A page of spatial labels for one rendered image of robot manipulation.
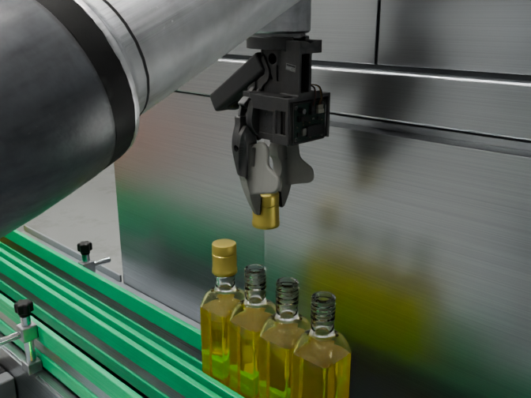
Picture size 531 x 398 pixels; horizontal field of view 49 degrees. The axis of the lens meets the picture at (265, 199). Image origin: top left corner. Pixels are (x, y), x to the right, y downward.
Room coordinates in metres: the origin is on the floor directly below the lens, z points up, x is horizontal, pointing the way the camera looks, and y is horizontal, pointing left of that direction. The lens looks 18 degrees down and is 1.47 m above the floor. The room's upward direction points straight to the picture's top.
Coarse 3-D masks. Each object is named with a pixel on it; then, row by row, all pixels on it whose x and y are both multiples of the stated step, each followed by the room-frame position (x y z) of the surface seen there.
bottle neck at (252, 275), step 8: (256, 264) 0.72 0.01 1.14; (248, 272) 0.70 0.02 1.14; (256, 272) 0.69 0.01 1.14; (264, 272) 0.70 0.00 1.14; (248, 280) 0.70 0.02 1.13; (256, 280) 0.69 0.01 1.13; (264, 280) 0.70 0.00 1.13; (248, 288) 0.70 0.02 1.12; (256, 288) 0.69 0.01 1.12; (264, 288) 0.70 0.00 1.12; (248, 296) 0.70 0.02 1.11; (256, 296) 0.69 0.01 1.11; (264, 296) 0.70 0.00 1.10; (248, 304) 0.70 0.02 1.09; (256, 304) 0.69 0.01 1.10
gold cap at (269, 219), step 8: (264, 200) 0.69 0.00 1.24; (272, 200) 0.69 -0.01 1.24; (264, 208) 0.69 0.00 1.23; (272, 208) 0.69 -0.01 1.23; (256, 216) 0.69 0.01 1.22; (264, 216) 0.69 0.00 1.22; (272, 216) 0.69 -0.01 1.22; (256, 224) 0.69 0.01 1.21; (264, 224) 0.69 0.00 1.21; (272, 224) 0.69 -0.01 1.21
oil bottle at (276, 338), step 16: (272, 320) 0.66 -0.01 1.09; (304, 320) 0.66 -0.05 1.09; (272, 336) 0.65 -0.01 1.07; (288, 336) 0.64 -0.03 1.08; (272, 352) 0.65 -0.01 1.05; (288, 352) 0.63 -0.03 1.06; (272, 368) 0.65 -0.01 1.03; (288, 368) 0.63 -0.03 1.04; (272, 384) 0.65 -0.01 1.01; (288, 384) 0.63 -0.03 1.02
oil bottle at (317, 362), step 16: (304, 336) 0.62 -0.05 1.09; (336, 336) 0.62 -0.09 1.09; (304, 352) 0.61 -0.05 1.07; (320, 352) 0.60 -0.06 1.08; (336, 352) 0.61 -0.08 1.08; (304, 368) 0.61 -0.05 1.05; (320, 368) 0.59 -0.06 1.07; (336, 368) 0.60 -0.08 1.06; (304, 384) 0.61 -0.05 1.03; (320, 384) 0.59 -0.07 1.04; (336, 384) 0.60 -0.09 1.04
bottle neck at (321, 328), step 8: (312, 296) 0.63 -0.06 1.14; (320, 296) 0.64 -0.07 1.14; (328, 296) 0.63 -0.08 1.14; (312, 304) 0.62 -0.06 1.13; (320, 304) 0.61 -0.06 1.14; (328, 304) 0.61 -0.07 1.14; (312, 312) 0.62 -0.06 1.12; (320, 312) 0.61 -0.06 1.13; (328, 312) 0.61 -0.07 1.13; (312, 320) 0.62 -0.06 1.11; (320, 320) 0.61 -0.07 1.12; (328, 320) 0.61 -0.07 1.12; (312, 328) 0.62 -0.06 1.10; (320, 328) 0.61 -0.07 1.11; (328, 328) 0.61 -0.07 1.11; (320, 336) 0.61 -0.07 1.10; (328, 336) 0.61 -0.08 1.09
